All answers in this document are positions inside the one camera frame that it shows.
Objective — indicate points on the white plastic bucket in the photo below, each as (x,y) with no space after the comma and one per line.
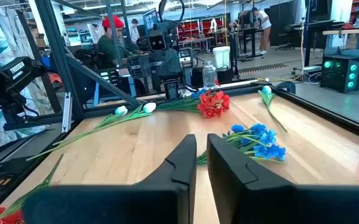
(221,56)

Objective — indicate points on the red bin shelving rack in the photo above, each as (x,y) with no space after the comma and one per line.
(191,29)

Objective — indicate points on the clear plastic water bottle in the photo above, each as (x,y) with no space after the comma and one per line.
(209,74)

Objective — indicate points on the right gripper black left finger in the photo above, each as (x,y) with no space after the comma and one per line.
(135,205)

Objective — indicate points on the black computer tower green fans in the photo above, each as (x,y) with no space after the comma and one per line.
(342,73)

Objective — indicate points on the computer monitor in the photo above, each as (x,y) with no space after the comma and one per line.
(150,18)

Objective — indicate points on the blue artificial flower bunch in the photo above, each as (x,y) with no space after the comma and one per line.
(267,151)

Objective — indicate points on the silver metal bracket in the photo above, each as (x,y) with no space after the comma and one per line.
(67,112)

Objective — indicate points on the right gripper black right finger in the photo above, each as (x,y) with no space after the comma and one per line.
(275,205)

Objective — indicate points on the black aluminium table frame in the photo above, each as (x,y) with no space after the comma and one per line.
(58,46)

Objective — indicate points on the red artificial flower bunch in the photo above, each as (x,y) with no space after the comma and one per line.
(213,105)
(5,216)

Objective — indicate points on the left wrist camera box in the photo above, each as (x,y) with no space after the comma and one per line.
(157,42)

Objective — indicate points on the white artificial tulip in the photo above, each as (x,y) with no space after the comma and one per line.
(121,110)
(149,107)
(266,90)

